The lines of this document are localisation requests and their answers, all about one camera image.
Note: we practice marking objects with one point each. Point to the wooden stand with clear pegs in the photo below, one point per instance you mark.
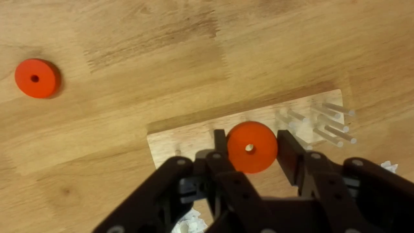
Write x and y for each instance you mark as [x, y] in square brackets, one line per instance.
[190, 136]

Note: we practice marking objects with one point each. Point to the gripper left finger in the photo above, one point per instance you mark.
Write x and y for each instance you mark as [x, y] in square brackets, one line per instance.
[152, 197]

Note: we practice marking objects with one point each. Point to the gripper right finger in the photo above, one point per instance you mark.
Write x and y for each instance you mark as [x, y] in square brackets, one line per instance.
[372, 194]

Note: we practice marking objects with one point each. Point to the crumpled white paper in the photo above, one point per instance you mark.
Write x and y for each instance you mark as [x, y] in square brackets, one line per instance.
[190, 225]
[389, 166]

